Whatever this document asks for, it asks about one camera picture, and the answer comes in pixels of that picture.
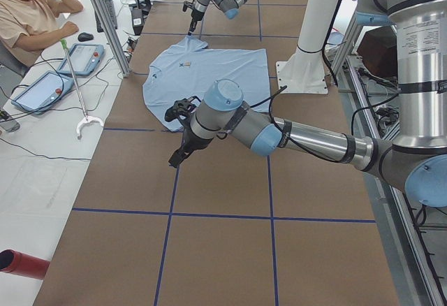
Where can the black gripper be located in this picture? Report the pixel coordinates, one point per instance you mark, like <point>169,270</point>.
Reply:
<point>191,142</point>
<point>194,16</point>

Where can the white reacher grabber stick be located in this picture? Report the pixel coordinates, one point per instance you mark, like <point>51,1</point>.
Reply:
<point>87,119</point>

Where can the far blue teach pendant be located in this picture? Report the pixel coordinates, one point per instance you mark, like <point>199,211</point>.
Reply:
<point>85,57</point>

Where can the brown wooden box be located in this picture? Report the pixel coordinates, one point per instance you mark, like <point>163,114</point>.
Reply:
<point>378,49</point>

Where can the near blue teach pendant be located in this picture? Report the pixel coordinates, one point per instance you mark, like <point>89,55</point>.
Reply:
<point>42,94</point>

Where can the light blue t-shirt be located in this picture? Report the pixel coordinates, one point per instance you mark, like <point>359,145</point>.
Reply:
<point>188,68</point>

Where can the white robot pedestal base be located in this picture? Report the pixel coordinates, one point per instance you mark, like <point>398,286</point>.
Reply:
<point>304,72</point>

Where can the black power adapter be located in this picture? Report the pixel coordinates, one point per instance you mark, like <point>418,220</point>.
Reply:
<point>137,20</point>

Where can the blue teach pendant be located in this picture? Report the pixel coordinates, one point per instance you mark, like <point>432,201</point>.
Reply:
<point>85,57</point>
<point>42,94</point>

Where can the seated person beige shirt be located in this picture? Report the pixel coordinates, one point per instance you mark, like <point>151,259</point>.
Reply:
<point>28,27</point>

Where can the red cylinder tube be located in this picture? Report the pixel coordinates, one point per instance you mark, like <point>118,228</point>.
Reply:
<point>18,263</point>

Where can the black computer mouse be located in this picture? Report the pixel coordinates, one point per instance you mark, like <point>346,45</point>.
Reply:
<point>84,37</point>

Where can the aluminium frame post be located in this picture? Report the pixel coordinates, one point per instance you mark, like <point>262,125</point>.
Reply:
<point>111,35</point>

